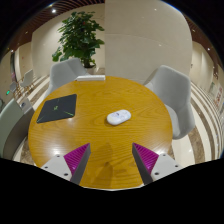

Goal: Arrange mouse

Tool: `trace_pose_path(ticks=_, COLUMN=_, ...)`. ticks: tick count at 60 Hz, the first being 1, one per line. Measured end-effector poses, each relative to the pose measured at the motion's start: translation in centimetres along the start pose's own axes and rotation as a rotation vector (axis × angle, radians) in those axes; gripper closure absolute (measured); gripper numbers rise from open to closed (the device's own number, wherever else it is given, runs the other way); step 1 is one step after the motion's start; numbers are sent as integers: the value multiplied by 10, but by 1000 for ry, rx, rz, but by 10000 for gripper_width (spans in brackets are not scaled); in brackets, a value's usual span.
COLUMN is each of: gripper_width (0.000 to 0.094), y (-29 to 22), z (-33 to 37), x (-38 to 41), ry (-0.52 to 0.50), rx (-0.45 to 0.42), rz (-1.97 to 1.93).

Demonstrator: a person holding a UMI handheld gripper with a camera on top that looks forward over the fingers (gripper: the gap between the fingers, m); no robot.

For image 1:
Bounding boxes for white power strip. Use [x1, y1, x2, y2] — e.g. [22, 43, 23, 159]
[76, 74, 107, 82]

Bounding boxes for white printed computer mouse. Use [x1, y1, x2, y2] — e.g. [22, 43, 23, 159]
[106, 109, 132, 127]

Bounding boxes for large green potted plant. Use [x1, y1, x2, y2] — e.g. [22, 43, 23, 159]
[51, 10, 106, 70]

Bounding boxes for black mouse pad green lines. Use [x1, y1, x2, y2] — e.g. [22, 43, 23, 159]
[35, 93, 78, 125]

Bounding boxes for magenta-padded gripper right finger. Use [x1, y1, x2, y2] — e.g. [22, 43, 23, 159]
[131, 142, 184, 186]

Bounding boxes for white chair wooden legs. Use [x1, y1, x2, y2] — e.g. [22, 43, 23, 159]
[8, 81, 20, 98]
[19, 68, 35, 93]

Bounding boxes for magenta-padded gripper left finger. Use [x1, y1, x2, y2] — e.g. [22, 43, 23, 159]
[40, 143, 92, 186]

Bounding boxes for light grey shell chair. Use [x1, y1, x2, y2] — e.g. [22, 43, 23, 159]
[143, 64, 196, 141]
[43, 57, 89, 100]

